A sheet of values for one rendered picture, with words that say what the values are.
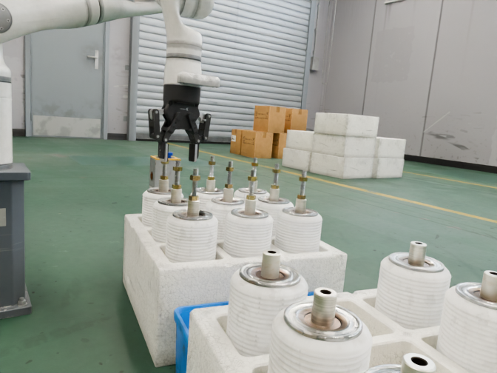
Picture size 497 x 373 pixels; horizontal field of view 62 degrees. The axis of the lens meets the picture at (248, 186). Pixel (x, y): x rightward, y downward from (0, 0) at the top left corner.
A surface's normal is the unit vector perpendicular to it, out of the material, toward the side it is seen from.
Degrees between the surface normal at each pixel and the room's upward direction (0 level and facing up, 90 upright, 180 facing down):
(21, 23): 98
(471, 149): 90
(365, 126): 90
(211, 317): 0
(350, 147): 90
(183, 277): 90
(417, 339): 0
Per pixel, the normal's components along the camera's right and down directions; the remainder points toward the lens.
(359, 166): 0.59, 0.18
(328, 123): -0.83, 0.03
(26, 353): 0.07, -0.98
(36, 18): 0.84, 0.32
